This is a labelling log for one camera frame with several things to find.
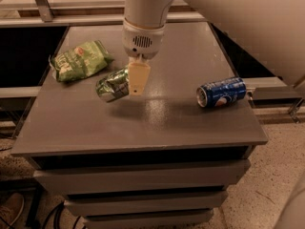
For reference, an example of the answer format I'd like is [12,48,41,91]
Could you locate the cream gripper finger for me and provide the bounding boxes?
[128,58,151,95]

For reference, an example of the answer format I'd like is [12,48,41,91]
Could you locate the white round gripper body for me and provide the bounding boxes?
[122,20,165,60]

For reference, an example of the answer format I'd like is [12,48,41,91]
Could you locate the green soda can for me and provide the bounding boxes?
[95,67,129,102]

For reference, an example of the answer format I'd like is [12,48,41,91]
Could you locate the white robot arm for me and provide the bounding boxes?
[122,0,305,95]

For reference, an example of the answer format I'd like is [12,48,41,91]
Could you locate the blue Pepsi can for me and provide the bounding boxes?
[196,77,247,108]

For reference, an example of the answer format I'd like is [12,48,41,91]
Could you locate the green chip bag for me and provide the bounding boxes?
[49,40,113,82]

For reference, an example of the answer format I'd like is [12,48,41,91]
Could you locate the grey drawer cabinet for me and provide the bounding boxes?
[12,22,267,229]

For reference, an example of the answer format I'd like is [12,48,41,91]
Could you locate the tan shoe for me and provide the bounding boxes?
[0,193,25,229]

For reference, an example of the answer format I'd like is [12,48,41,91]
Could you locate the metal railing frame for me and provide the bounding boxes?
[0,0,208,29]

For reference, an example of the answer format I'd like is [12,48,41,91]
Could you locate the black floor cables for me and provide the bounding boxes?
[41,201,82,229]

